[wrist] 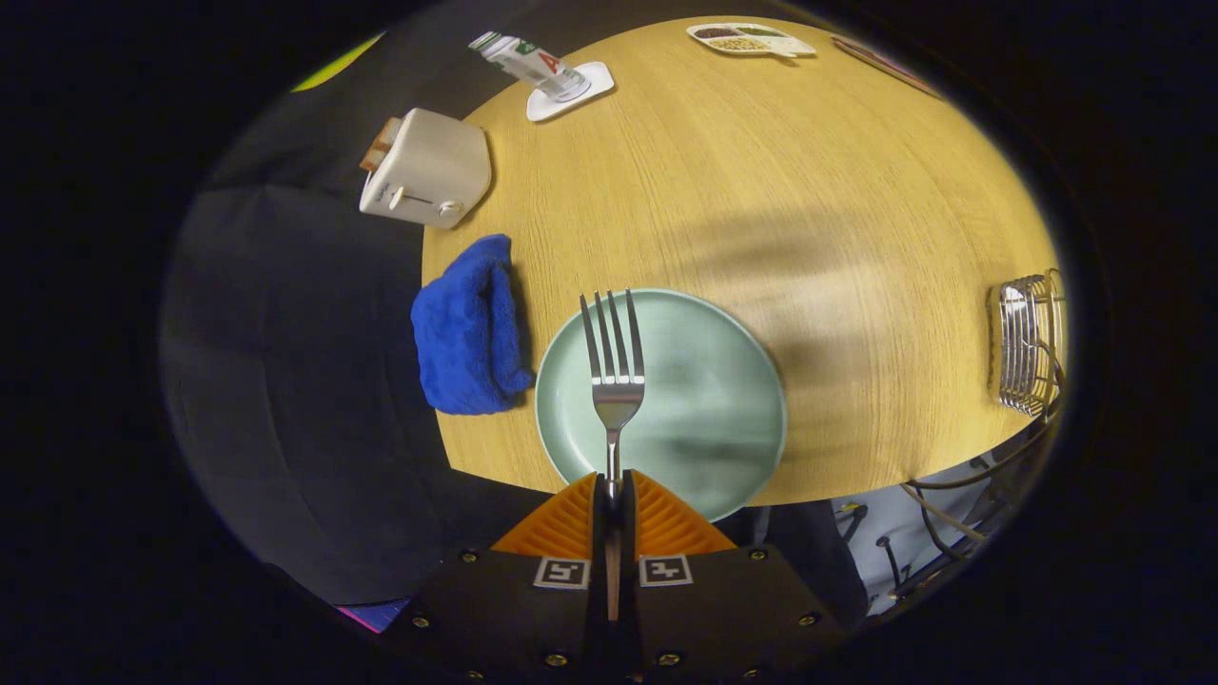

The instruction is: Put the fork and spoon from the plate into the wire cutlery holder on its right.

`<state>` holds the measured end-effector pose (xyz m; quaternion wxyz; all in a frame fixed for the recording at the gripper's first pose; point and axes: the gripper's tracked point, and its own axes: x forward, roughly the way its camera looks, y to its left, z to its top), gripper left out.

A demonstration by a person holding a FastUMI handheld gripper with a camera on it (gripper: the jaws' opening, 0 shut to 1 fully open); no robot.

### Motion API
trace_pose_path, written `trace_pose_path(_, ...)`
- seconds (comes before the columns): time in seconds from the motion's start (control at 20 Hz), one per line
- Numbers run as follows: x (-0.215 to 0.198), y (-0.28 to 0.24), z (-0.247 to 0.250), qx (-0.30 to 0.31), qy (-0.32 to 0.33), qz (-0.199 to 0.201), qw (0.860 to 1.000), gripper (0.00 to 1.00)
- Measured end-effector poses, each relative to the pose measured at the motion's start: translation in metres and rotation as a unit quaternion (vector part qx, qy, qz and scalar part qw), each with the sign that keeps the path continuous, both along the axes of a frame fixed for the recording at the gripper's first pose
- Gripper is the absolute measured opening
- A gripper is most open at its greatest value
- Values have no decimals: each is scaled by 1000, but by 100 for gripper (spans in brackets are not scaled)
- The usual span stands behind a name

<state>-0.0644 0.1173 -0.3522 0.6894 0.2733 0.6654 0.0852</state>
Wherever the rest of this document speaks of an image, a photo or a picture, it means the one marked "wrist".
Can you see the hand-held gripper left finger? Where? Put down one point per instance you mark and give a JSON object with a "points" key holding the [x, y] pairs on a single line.
{"points": [[599, 533]]}

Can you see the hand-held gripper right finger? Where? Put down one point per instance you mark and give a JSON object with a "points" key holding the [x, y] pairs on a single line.
{"points": [[628, 533]]}

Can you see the silver fork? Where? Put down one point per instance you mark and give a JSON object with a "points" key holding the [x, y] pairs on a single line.
{"points": [[617, 395]]}

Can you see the pale green plate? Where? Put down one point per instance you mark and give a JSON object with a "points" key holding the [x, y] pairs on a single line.
{"points": [[714, 409]]}

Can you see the colourful printed item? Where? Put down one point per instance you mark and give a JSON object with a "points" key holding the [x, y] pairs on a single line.
{"points": [[376, 614]]}

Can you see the blue folded towel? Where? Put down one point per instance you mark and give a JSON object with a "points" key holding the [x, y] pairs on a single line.
{"points": [[466, 333]]}

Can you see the white toaster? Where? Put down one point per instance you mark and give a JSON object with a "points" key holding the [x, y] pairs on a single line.
{"points": [[438, 171]]}

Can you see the white square coaster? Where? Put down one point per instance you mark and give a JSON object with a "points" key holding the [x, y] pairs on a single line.
{"points": [[590, 95]]}

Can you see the brown toast slices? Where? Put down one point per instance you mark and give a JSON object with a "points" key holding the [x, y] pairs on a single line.
{"points": [[381, 145]]}

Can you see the clear plastic bottle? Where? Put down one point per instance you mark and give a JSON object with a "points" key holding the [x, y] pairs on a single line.
{"points": [[528, 62]]}

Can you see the white divided bean tray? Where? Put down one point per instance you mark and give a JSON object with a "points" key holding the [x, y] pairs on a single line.
{"points": [[752, 40]]}

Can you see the oval plate of food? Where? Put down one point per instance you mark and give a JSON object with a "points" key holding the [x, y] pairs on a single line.
{"points": [[885, 65]]}

